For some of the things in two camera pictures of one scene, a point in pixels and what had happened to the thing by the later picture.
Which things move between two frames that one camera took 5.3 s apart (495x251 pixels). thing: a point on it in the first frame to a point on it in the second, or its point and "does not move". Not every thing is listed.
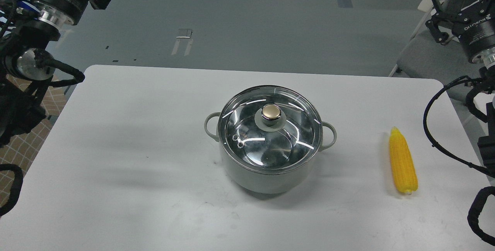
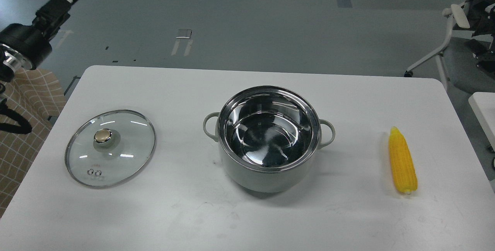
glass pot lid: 270,129 to 109,148
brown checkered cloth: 21,149 does not move
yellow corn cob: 404,166 does not move
